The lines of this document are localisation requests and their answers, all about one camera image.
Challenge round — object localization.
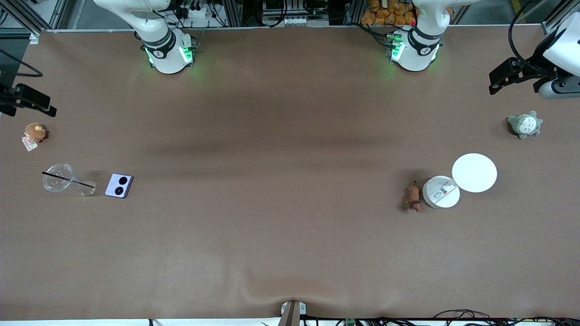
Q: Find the lilac flip phone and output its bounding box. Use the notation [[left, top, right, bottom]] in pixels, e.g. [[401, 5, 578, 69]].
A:
[[105, 173, 134, 199]]

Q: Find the brown lion statue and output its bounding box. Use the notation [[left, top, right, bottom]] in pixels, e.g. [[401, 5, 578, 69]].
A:
[[405, 180, 422, 213]]

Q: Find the brown plush toy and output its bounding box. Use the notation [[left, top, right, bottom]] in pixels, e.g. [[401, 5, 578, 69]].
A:
[[24, 123, 47, 144]]

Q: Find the grey white plush toy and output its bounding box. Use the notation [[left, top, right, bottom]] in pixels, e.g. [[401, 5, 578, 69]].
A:
[[507, 110, 543, 140]]

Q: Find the clear plastic cup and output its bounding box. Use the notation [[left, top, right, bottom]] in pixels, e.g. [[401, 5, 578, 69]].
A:
[[42, 163, 97, 197]]

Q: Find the black drinking straw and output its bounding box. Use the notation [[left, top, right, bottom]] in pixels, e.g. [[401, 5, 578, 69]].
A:
[[42, 171, 95, 188]]

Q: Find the white round lid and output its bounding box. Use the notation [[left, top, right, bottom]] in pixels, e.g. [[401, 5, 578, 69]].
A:
[[452, 153, 498, 193]]

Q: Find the white round box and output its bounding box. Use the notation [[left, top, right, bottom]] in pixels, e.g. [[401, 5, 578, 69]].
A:
[[422, 175, 461, 210]]

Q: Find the white power strip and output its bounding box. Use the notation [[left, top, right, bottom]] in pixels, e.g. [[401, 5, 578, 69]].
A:
[[174, 4, 218, 19]]

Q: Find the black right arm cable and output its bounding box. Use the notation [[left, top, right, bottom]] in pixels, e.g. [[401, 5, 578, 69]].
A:
[[0, 48, 44, 77]]

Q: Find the white network switch box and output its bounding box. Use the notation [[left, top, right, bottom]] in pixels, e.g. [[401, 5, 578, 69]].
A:
[[262, 16, 330, 27]]

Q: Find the black floor cable bundle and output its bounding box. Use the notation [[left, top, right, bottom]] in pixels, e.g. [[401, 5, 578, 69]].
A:
[[433, 309, 580, 326]]

